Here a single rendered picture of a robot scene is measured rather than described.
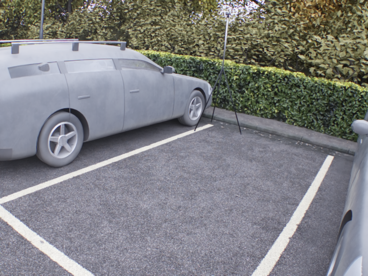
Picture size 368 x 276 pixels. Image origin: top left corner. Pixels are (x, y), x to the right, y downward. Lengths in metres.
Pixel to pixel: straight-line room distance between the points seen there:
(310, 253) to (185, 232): 1.09
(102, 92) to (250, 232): 2.42
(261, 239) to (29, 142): 2.52
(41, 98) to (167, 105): 2.27
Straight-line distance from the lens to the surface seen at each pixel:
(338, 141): 6.44
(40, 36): 11.45
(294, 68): 8.82
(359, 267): 1.55
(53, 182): 3.64
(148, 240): 2.71
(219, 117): 6.67
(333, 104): 6.61
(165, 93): 5.11
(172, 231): 2.84
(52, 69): 3.82
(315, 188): 4.20
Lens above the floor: 1.56
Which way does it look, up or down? 18 degrees down
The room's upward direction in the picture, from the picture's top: 5 degrees clockwise
